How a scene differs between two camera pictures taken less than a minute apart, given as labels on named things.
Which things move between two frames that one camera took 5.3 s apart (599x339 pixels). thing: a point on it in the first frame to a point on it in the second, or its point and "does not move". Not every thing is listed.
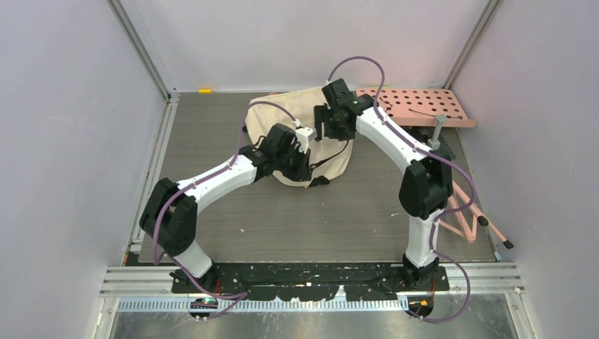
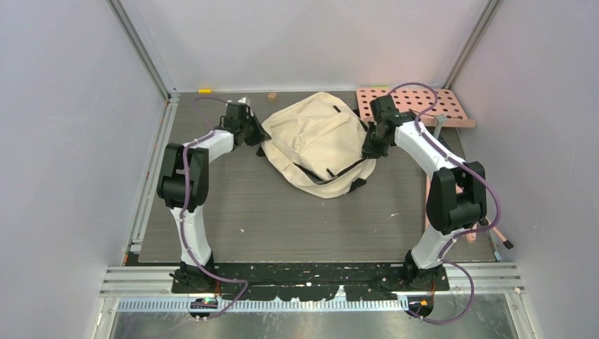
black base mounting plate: x=321 y=282 does not move
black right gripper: x=321 y=114 to x=369 y=150
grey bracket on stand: x=434 y=142 does not move
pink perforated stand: x=419 y=106 does not move
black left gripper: x=302 y=174 to x=261 y=135
